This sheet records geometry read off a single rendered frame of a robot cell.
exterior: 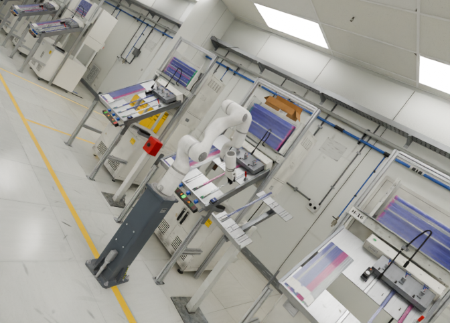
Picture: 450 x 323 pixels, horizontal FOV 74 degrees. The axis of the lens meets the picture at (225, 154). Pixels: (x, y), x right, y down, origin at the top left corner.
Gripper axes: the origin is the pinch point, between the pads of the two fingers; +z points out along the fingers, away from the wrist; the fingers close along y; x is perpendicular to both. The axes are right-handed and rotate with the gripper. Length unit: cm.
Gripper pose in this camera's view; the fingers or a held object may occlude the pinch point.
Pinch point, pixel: (230, 181)
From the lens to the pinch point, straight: 252.7
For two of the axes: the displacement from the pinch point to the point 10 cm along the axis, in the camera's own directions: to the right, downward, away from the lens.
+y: -6.3, -5.1, 5.8
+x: -7.7, 4.2, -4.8
